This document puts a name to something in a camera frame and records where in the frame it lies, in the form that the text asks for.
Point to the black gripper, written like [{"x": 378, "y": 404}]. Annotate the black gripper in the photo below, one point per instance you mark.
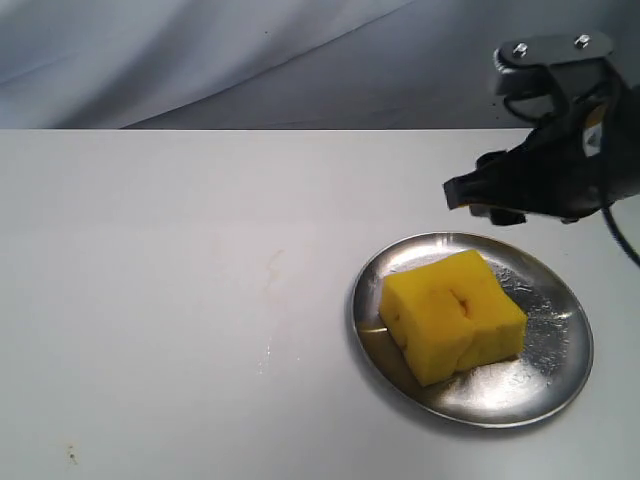
[{"x": 560, "y": 170}]

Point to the yellow sponge block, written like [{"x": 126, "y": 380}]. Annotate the yellow sponge block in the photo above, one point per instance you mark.
[{"x": 451, "y": 316}]

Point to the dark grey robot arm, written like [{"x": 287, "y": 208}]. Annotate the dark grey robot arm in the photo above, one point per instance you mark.
[{"x": 622, "y": 149}]

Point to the round steel plate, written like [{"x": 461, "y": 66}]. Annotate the round steel plate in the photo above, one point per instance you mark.
[{"x": 540, "y": 382}]

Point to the grey backdrop cloth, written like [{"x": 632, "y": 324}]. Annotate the grey backdrop cloth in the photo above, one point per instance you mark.
[{"x": 277, "y": 64}]

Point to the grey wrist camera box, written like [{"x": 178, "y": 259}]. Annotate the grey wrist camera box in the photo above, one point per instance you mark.
[{"x": 564, "y": 68}]

